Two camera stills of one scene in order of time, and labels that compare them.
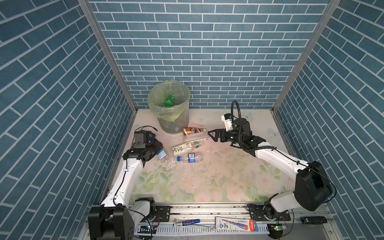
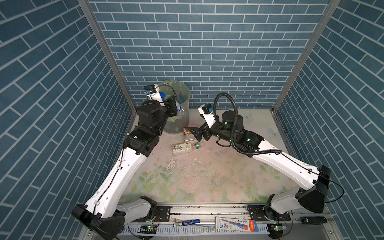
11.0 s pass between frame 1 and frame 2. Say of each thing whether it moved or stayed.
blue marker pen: stayed
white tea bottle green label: stayed
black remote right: stayed
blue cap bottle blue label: moved
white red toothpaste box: stayed
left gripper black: moved
